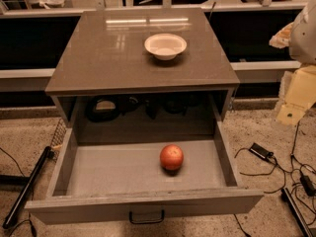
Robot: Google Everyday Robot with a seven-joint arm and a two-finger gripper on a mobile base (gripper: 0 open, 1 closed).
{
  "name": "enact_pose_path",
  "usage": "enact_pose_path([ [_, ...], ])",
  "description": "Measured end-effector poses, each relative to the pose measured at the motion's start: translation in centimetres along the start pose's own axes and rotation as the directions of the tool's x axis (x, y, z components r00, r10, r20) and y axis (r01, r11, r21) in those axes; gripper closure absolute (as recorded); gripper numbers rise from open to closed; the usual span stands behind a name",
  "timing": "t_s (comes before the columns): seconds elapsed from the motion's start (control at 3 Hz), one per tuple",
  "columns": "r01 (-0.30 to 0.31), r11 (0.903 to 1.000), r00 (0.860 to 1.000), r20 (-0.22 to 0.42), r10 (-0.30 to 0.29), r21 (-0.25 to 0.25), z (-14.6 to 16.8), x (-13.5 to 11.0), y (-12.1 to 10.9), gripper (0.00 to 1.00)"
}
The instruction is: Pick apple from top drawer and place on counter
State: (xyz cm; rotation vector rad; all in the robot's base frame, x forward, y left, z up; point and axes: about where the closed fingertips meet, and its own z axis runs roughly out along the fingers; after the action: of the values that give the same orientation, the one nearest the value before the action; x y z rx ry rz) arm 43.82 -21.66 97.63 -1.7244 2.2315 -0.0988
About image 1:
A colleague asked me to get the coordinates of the red apple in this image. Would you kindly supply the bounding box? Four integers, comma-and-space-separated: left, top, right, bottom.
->
160, 144, 184, 171

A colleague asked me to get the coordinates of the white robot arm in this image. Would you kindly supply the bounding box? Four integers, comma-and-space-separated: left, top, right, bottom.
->
269, 0, 316, 125

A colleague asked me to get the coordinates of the black power adapter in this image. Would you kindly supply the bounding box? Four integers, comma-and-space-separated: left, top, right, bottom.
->
300, 175, 316, 197
249, 143, 274, 161

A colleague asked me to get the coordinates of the white paper bowl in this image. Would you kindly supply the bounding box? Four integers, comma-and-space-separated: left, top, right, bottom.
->
144, 34, 187, 61

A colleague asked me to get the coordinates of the black drawer handle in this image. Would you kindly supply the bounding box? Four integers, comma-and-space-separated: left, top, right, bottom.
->
128, 209, 165, 225

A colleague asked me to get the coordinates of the black bar floor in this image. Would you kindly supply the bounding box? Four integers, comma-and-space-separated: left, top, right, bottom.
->
1, 146, 52, 229
281, 188, 315, 237

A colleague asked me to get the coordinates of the open grey top drawer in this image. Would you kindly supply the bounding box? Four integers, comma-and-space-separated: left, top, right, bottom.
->
26, 105, 263, 224

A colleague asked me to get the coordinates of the black bar left floor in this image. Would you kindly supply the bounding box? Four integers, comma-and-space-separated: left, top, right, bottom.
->
1, 146, 52, 229

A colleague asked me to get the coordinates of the black bar right floor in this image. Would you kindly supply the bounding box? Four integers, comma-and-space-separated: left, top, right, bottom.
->
281, 188, 315, 237

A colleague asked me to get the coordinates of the grey cabinet counter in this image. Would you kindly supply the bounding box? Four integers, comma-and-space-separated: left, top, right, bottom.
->
45, 7, 239, 120

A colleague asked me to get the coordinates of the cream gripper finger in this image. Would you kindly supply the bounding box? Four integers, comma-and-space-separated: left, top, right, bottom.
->
269, 23, 293, 48
276, 65, 316, 125

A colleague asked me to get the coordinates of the wire mesh basket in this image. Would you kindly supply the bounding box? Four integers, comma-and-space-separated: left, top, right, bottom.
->
49, 119, 66, 161

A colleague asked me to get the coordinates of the black cable on floor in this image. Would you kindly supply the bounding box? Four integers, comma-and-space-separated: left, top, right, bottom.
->
234, 147, 287, 195

